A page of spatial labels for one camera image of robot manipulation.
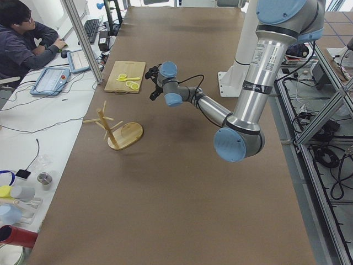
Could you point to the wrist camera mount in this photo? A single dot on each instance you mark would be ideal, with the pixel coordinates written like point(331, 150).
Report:
point(152, 73)

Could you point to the wooden cutting board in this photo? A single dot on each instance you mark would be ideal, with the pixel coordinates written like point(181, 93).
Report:
point(132, 69)

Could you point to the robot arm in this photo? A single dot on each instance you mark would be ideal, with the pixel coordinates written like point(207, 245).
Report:
point(281, 24)

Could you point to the yellow cup lying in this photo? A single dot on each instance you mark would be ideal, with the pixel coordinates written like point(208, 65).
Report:
point(5, 191)

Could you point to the black keyboard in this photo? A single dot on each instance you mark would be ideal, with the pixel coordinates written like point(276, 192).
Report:
point(91, 27)

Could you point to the small metal cup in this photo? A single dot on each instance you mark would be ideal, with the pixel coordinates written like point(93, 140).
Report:
point(45, 180)

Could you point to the grey cup lying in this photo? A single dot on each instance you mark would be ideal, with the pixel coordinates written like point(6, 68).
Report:
point(23, 193)

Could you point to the black power adapter box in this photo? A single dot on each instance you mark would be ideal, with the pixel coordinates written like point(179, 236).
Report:
point(104, 41)

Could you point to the near blue teach pendant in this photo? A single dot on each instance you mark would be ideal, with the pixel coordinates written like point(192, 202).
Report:
point(51, 82)

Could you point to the red cylinder bottle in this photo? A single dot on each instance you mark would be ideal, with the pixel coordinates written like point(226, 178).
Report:
point(17, 236)

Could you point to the black square puck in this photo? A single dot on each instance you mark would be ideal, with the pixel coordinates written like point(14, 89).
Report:
point(23, 173)

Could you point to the blue teach pendant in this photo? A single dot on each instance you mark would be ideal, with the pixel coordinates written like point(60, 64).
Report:
point(51, 82)
point(77, 61)

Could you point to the wooden cup storage rack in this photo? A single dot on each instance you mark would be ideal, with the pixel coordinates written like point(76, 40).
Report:
point(118, 136)

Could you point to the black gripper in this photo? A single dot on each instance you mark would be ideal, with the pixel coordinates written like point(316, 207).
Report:
point(156, 88)

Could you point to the far blue teach pendant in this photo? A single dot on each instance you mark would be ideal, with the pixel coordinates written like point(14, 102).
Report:
point(77, 61)

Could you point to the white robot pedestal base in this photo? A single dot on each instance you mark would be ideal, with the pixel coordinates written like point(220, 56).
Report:
point(230, 82)

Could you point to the lemon slice toy middle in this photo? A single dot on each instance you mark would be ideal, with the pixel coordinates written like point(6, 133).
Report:
point(128, 83)

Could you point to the aluminium frame post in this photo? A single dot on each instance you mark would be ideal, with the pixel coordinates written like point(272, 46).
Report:
point(83, 39)

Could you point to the yellow plastic toy knife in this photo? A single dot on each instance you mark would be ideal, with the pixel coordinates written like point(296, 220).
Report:
point(128, 79)

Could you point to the seated person in blue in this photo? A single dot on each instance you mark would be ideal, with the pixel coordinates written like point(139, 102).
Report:
point(25, 44)

